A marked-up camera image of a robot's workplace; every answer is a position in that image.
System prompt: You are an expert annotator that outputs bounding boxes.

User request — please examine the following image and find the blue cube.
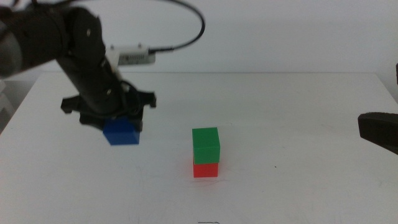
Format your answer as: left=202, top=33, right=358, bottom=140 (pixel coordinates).
left=103, top=116, right=141, bottom=146

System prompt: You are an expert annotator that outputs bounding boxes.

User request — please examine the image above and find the green cube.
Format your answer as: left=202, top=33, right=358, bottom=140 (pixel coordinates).
left=192, top=126, right=221, bottom=165

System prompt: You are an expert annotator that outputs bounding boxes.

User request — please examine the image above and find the red cube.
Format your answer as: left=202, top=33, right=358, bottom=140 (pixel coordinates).
left=193, top=161, right=219, bottom=178

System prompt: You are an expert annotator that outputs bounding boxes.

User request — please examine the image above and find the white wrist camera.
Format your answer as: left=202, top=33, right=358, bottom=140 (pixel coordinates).
left=105, top=43, right=157, bottom=67

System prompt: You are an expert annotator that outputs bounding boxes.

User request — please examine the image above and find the black camera cable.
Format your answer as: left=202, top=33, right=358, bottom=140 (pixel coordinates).
left=148, top=0, right=206, bottom=53

